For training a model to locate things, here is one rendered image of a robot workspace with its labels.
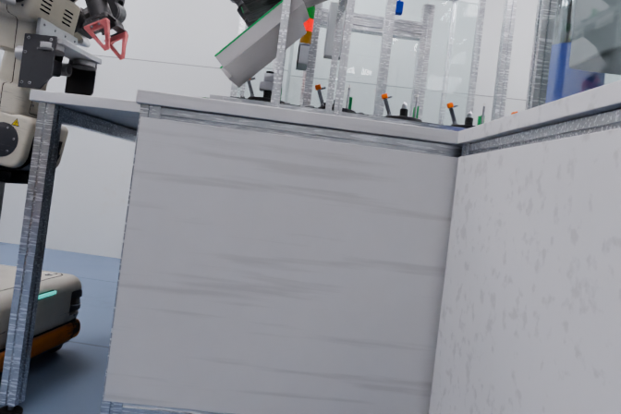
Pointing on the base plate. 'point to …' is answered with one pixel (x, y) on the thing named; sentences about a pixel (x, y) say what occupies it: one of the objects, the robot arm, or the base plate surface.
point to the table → (93, 106)
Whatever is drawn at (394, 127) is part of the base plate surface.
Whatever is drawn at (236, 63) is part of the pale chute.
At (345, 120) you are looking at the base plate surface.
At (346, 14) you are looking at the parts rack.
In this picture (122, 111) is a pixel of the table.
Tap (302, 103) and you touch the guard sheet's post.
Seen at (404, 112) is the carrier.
